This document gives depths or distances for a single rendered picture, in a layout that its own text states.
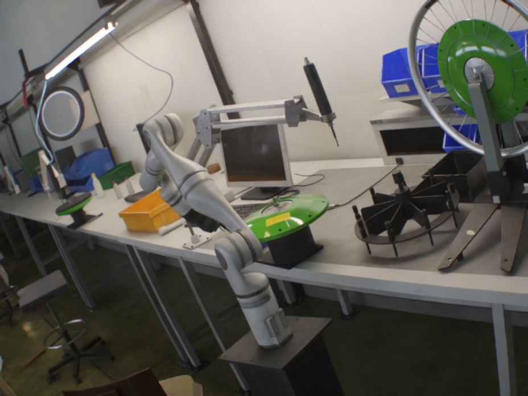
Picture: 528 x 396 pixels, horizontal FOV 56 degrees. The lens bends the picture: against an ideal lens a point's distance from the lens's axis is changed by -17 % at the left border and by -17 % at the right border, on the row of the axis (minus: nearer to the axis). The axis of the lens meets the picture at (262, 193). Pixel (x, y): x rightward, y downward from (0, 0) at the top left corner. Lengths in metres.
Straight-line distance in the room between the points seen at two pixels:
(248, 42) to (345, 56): 0.67
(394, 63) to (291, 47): 0.71
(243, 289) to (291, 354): 0.22
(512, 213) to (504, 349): 0.38
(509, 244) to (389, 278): 0.38
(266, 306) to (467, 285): 0.54
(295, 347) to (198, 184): 0.50
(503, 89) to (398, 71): 0.93
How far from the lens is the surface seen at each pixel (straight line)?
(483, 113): 1.51
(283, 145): 2.52
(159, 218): 2.83
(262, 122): 1.92
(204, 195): 1.52
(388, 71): 2.32
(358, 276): 1.64
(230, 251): 1.44
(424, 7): 1.61
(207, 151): 2.13
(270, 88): 3.12
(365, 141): 2.77
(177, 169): 1.57
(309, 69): 1.76
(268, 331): 1.54
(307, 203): 1.82
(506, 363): 1.56
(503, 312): 1.45
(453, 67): 1.59
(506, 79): 1.52
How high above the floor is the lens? 1.62
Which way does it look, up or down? 15 degrees down
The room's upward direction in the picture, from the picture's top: 21 degrees counter-clockwise
